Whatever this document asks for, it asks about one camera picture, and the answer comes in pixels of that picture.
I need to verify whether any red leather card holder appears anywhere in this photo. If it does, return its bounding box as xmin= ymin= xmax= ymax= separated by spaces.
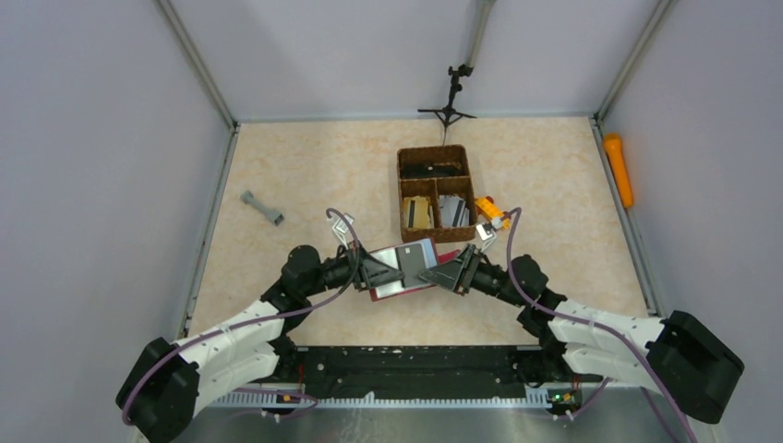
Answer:
xmin=369 ymin=238 xmax=460 ymax=302

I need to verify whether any grey black credit card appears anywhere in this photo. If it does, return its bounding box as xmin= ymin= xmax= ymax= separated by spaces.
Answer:
xmin=395 ymin=243 xmax=428 ymax=288

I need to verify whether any gold credit card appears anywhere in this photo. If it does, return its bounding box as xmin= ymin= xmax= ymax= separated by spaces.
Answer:
xmin=403 ymin=198 xmax=430 ymax=229

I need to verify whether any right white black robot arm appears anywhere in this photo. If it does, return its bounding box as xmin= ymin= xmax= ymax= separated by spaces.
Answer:
xmin=419 ymin=245 xmax=745 ymax=425

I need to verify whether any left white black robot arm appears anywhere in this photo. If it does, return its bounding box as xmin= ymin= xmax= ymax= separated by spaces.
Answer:
xmin=115 ymin=245 xmax=404 ymax=442

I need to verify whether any gold cards pile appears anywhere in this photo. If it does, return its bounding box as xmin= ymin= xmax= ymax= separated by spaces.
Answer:
xmin=402 ymin=196 xmax=435 ymax=233

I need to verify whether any black cards pile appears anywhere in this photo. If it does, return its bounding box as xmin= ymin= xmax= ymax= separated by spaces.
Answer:
xmin=398 ymin=162 xmax=468 ymax=180

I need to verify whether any orange yellow toy car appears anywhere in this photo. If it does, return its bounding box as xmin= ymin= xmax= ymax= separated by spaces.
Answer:
xmin=475 ymin=196 xmax=511 ymax=229

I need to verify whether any grey toy block bar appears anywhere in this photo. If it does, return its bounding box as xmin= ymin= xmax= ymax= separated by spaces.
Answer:
xmin=240 ymin=190 xmax=284 ymax=226

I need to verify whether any brown woven divided basket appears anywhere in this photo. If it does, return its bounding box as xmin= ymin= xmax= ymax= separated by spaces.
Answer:
xmin=396 ymin=144 xmax=477 ymax=244

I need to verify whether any orange flashlight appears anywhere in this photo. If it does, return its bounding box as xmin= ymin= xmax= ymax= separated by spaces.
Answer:
xmin=603 ymin=133 xmax=634 ymax=209

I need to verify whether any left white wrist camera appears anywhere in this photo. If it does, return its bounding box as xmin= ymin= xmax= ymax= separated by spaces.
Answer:
xmin=328 ymin=211 xmax=355 ymax=247

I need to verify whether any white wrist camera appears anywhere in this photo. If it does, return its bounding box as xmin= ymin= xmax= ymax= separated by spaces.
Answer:
xmin=328 ymin=211 xmax=355 ymax=247
xmin=476 ymin=218 xmax=504 ymax=253

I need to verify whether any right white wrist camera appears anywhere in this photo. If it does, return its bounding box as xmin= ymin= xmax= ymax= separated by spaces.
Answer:
xmin=476 ymin=218 xmax=504 ymax=253

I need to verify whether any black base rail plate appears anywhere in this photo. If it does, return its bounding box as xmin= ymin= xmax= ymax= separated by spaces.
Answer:
xmin=258 ymin=345 xmax=602 ymax=401

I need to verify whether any black camera tripod stand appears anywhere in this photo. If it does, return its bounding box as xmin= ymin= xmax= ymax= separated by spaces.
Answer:
xmin=416 ymin=64 xmax=476 ymax=133

